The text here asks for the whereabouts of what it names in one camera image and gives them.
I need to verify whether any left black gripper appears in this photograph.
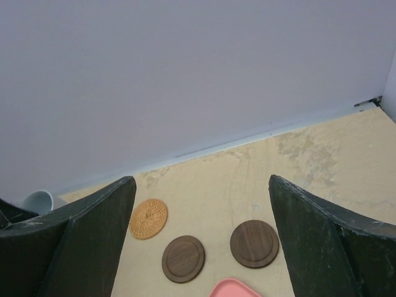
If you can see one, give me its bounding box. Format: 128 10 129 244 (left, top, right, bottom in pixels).
1 199 38 230

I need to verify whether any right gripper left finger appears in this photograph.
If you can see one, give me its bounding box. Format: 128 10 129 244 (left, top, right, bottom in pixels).
1 176 137 296

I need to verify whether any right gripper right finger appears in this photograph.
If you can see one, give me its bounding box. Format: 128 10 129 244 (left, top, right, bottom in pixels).
269 174 395 296

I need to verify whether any large light blue cup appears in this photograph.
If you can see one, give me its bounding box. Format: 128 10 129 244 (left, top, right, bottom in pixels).
20 190 54 215

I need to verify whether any dark wooden coaster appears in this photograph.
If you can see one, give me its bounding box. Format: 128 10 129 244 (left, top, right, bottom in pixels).
230 220 280 269
161 235 205 283

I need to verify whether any pink tray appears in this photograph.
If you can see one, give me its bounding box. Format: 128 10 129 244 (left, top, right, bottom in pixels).
209 278 261 297

